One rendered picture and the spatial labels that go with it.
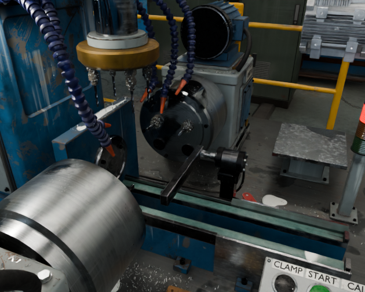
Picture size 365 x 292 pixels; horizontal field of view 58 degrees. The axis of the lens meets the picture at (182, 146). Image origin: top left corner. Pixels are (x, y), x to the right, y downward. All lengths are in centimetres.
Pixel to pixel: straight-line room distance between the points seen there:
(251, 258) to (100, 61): 55
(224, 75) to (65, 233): 80
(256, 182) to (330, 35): 53
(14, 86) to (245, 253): 63
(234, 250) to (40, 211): 45
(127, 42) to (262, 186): 73
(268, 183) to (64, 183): 81
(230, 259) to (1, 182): 59
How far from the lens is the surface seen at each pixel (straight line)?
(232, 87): 116
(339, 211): 115
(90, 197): 58
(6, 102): 80
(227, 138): 123
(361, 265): 103
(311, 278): 57
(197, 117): 98
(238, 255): 82
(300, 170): 129
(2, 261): 49
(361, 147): 102
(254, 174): 126
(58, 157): 79
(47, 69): 88
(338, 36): 113
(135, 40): 72
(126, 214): 60
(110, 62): 69
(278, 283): 55
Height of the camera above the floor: 149
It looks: 29 degrees down
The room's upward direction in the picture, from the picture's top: straight up
